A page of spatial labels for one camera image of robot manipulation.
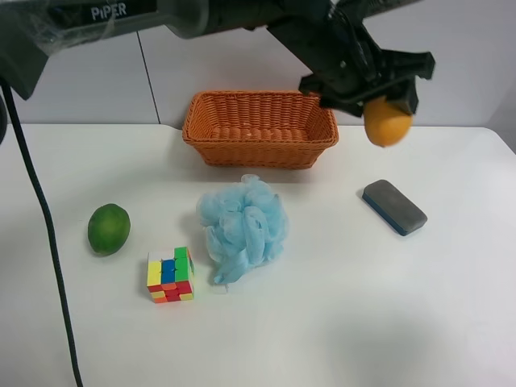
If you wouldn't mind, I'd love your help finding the orange wicker basket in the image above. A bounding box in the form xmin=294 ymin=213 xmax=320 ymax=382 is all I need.
xmin=182 ymin=90 xmax=339 ymax=169

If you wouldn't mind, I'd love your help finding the multicoloured puzzle cube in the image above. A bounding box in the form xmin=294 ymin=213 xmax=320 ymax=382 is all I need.
xmin=146 ymin=247 xmax=195 ymax=304

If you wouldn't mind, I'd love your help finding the light blue bath pouf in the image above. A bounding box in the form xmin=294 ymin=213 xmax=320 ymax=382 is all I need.
xmin=197 ymin=174 xmax=289 ymax=285

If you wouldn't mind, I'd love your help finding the yellow mango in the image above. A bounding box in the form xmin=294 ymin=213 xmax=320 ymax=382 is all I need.
xmin=364 ymin=97 xmax=413 ymax=148

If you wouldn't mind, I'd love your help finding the green lemon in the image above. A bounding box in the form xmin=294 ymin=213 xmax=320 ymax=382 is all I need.
xmin=87 ymin=203 xmax=131 ymax=256

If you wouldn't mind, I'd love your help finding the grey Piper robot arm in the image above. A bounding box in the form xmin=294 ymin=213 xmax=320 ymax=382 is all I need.
xmin=1 ymin=0 xmax=435 ymax=117

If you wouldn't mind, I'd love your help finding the black braided cable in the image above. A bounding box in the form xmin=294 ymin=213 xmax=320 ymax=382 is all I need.
xmin=0 ymin=78 xmax=85 ymax=387

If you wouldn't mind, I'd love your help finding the grey blue board eraser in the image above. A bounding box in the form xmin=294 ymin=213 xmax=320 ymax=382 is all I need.
xmin=362 ymin=179 xmax=427 ymax=236

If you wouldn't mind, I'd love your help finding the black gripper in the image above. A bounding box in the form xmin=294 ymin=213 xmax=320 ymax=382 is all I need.
xmin=267 ymin=1 xmax=435 ymax=118

